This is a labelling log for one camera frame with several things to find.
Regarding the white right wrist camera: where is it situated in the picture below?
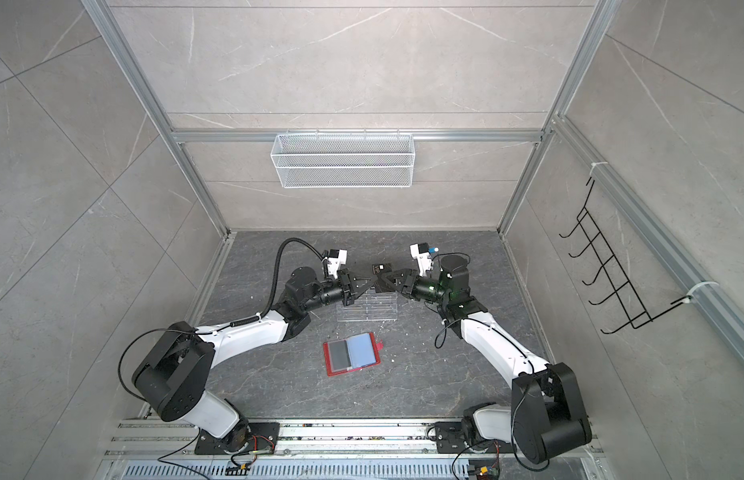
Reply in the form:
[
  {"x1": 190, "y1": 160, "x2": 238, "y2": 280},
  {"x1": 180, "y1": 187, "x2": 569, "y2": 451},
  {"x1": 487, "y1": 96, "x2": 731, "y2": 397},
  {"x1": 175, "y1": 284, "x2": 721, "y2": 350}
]
[{"x1": 410, "y1": 242, "x2": 439, "y2": 276}]

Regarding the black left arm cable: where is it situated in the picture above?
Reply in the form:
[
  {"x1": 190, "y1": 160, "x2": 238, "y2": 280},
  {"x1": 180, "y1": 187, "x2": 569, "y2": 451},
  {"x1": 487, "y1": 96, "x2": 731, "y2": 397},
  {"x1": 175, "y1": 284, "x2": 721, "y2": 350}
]
[{"x1": 251, "y1": 237, "x2": 325, "y2": 319}]

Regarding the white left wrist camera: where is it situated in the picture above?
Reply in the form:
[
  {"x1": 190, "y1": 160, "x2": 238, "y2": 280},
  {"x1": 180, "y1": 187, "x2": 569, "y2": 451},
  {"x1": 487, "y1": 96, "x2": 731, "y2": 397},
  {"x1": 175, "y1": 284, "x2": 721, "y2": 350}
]
[{"x1": 322, "y1": 249, "x2": 348, "y2": 279}]

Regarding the clear acrylic organizer tray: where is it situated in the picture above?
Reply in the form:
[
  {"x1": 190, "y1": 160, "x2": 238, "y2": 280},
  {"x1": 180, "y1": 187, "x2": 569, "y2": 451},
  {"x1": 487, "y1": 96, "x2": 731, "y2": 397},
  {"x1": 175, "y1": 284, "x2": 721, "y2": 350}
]
[{"x1": 337, "y1": 289, "x2": 399, "y2": 323}]

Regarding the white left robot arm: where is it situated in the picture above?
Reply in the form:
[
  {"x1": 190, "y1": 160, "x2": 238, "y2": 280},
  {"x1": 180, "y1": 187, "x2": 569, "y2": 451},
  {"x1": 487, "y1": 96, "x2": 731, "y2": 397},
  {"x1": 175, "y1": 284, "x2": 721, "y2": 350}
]
[{"x1": 132, "y1": 267, "x2": 375, "y2": 449}]

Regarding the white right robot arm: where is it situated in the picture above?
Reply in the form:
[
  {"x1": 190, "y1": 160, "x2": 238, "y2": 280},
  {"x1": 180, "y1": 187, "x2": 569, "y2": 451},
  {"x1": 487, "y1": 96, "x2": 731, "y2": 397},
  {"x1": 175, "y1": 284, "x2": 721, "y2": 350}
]
[{"x1": 375, "y1": 254, "x2": 593, "y2": 471}]

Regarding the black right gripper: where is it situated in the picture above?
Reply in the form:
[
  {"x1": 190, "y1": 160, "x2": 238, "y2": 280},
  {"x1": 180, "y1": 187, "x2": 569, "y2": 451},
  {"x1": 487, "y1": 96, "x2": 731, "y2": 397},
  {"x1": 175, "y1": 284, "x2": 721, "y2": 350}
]
[{"x1": 383, "y1": 269, "x2": 453, "y2": 307}]

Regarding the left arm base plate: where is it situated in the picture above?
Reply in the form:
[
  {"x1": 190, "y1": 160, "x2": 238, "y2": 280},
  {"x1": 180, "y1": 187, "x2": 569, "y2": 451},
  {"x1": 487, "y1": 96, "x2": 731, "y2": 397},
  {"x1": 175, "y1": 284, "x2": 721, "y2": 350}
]
[{"x1": 194, "y1": 421, "x2": 281, "y2": 455}]

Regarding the white wire mesh basket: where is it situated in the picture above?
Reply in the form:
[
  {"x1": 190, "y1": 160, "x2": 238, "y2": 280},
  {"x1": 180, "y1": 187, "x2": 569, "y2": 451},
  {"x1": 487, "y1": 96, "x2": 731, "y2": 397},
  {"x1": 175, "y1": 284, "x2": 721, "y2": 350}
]
[{"x1": 271, "y1": 133, "x2": 416, "y2": 189}]

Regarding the red leather card holder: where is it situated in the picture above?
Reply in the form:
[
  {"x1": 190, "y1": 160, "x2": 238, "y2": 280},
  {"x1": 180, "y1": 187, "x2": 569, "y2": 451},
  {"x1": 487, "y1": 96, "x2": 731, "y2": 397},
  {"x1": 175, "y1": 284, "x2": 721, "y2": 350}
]
[{"x1": 323, "y1": 332, "x2": 383, "y2": 377}]

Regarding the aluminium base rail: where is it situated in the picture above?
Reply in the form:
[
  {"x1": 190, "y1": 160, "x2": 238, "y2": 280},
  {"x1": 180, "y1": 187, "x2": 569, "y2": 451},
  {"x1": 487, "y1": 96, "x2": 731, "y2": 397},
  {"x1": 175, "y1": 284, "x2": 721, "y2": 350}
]
[{"x1": 95, "y1": 418, "x2": 613, "y2": 479}]

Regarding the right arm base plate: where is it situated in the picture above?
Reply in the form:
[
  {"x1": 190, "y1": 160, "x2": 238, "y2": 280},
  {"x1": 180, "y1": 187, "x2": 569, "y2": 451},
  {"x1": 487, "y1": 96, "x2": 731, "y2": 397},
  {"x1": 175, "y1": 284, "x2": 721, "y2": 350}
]
[{"x1": 426, "y1": 417, "x2": 511, "y2": 454}]

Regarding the black wire hook rack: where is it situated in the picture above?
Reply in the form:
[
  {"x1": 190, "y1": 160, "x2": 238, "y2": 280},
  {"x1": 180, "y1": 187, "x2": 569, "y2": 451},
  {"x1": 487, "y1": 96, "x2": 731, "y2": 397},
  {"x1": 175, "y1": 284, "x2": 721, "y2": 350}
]
[{"x1": 558, "y1": 177, "x2": 693, "y2": 335}]

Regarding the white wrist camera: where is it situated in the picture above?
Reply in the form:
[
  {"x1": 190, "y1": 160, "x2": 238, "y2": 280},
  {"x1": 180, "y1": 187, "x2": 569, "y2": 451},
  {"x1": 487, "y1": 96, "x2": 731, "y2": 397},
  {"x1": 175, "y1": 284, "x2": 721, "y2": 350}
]
[
  {"x1": 322, "y1": 249, "x2": 348, "y2": 279},
  {"x1": 410, "y1": 242, "x2": 439, "y2": 276}
]

